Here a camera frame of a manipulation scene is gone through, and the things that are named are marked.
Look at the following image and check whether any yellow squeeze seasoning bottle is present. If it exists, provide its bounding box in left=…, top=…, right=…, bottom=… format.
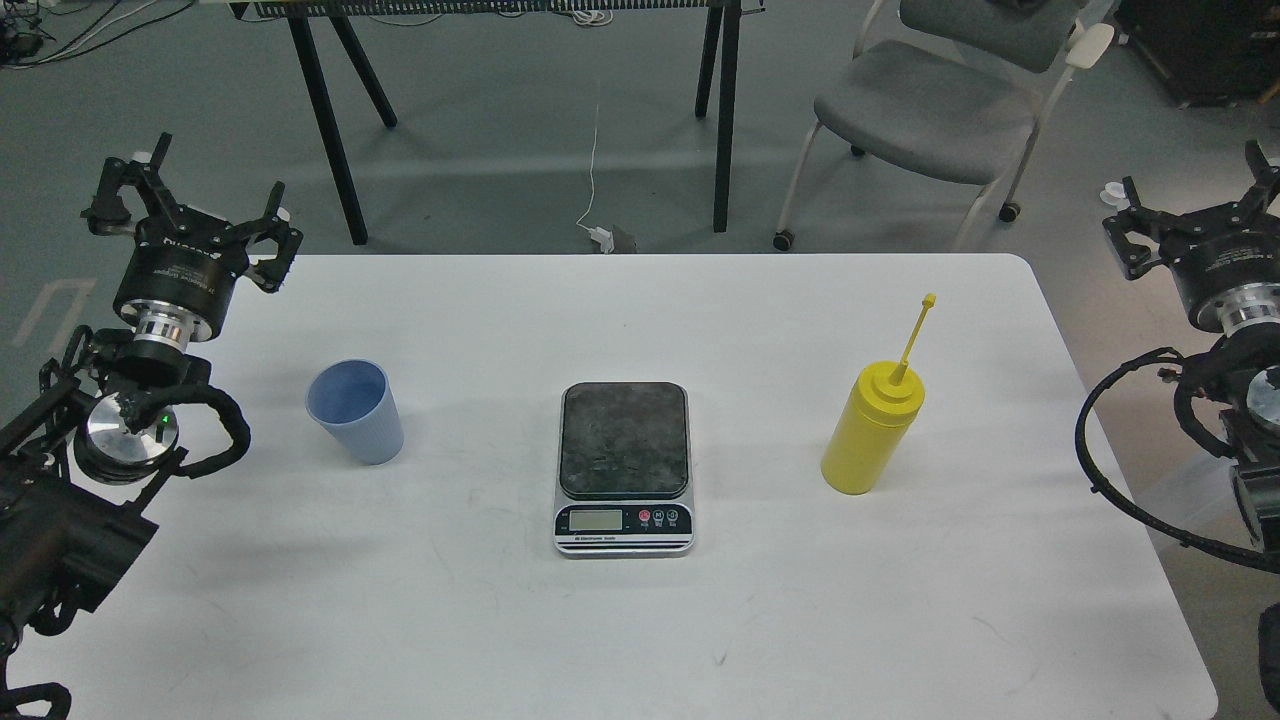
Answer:
left=820, top=293, right=937, bottom=495

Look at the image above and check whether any white cable with plug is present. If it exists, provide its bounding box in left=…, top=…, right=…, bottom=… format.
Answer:
left=576, top=100, right=637, bottom=254

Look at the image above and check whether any floor cables top left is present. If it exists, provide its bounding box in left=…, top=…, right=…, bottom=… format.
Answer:
left=0, top=0, right=196, bottom=69

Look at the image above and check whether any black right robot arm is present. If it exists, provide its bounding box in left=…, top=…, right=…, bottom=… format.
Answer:
left=1073, top=140, right=1279, bottom=574

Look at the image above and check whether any black cabinet top right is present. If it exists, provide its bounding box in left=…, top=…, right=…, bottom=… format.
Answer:
left=1114, top=1, right=1279, bottom=108

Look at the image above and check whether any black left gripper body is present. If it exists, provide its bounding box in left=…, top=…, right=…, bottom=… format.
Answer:
left=113, top=217, right=237, bottom=342

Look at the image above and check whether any blue ribbed plastic cup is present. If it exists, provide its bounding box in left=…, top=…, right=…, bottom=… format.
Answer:
left=305, top=359, right=404, bottom=465

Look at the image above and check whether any grey office chair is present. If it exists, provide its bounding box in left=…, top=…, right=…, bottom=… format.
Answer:
left=773, top=1, right=1115, bottom=251

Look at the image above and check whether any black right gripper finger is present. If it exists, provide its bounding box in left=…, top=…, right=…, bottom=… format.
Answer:
left=1102, top=176, right=1201, bottom=281
left=1231, top=140, right=1279, bottom=233

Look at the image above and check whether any small white floor cap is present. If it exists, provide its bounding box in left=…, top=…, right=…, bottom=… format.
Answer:
left=1100, top=181, right=1130, bottom=210

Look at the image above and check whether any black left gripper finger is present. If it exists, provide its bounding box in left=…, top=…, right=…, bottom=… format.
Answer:
left=232, top=181, right=303, bottom=293
left=81, top=132, right=186, bottom=240

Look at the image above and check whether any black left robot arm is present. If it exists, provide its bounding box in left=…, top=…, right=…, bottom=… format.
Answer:
left=1, top=133, right=303, bottom=659

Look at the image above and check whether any black-legged background table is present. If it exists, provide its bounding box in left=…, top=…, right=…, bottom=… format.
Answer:
left=228, top=0, right=767, bottom=247

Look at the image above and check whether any digital kitchen scale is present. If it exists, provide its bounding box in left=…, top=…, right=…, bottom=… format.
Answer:
left=553, top=380, right=695, bottom=559

